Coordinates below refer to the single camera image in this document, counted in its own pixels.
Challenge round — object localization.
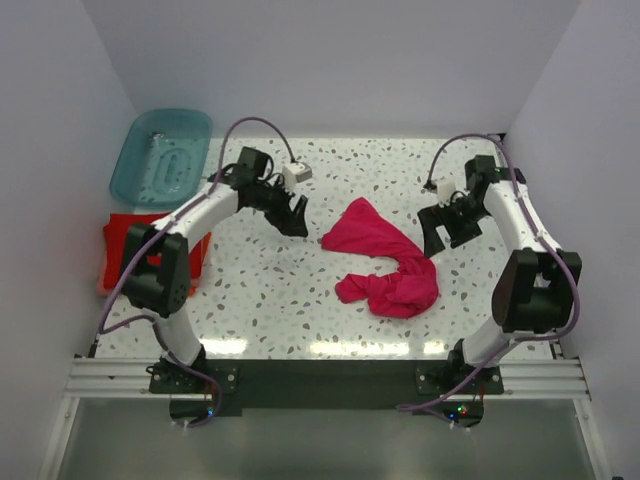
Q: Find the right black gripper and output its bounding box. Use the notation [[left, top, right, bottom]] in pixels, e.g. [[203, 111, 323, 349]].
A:
[[418, 197, 490, 259]]

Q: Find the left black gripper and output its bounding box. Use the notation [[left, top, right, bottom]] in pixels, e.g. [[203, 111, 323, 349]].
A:
[[250, 175, 307, 237]]

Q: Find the magenta t-shirt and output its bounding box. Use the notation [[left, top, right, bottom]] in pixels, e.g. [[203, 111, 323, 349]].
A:
[[321, 198, 440, 319]]

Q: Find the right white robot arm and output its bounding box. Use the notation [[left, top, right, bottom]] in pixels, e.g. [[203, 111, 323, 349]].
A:
[[418, 155, 582, 393]]

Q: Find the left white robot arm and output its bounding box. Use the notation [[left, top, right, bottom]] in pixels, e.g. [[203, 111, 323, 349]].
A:
[[118, 147, 312, 392]]

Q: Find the teal plastic bin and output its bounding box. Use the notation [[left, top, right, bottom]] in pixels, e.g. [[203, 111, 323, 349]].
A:
[[109, 108, 213, 211]]

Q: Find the folded red t-shirt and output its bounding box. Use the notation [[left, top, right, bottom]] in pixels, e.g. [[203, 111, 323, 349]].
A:
[[102, 211, 211, 290]]

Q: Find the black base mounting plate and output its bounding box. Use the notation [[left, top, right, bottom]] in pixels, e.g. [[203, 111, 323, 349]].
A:
[[148, 358, 506, 429]]

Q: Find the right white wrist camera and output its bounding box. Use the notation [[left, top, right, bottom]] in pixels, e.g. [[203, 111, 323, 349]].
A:
[[425, 179, 456, 206]]

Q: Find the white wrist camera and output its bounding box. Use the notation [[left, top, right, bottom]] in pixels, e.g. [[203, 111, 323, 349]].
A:
[[282, 162, 313, 190], [425, 179, 456, 206]]

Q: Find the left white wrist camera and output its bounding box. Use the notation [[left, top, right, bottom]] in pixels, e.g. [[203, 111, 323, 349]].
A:
[[282, 162, 313, 190]]

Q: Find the aluminium frame rail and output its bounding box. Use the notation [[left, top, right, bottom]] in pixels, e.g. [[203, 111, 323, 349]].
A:
[[63, 358, 591, 400]]

